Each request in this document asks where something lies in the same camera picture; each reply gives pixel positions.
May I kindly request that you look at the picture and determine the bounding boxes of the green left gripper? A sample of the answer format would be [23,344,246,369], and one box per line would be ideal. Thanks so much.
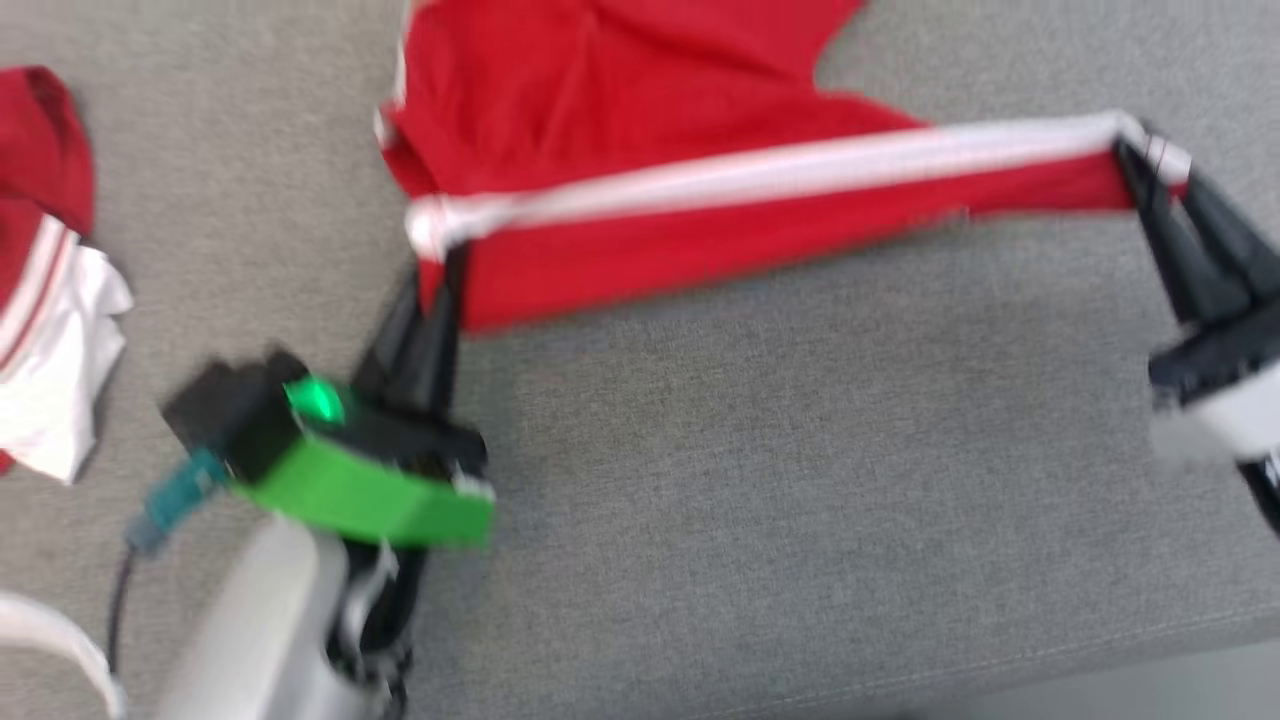
[228,246,498,551]

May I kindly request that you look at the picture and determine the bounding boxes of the grey fabric sofa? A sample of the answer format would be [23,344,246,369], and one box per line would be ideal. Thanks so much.
[0,0,1280,720]

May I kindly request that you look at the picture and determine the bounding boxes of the white tape tag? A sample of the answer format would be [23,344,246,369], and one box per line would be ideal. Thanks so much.
[0,590,128,719]

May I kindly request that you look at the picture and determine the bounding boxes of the teal left cable connector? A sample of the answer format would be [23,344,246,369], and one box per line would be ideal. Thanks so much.
[124,448,233,557]

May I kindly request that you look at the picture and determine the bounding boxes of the red shorts white stripes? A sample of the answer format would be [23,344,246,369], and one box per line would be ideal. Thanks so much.
[373,0,1193,338]

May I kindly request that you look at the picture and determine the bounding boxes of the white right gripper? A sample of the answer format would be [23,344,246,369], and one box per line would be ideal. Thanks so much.
[1113,138,1280,468]

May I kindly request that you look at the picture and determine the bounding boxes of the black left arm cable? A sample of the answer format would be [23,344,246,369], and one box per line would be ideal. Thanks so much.
[104,548,139,686]

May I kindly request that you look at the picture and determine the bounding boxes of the red basketball jersey number 23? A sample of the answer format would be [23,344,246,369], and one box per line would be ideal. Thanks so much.
[0,64,137,487]

